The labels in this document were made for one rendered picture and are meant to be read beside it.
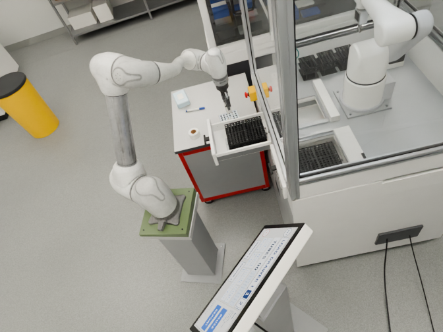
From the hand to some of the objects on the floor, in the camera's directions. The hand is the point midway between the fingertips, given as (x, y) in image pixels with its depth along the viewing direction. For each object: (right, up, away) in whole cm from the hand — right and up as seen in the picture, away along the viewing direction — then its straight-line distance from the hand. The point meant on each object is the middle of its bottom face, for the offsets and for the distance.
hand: (227, 107), depth 203 cm
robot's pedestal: (-17, -108, +38) cm, 116 cm away
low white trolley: (+5, -42, +83) cm, 93 cm away
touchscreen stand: (+28, -143, 0) cm, 145 cm away
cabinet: (+87, -59, +48) cm, 116 cm away
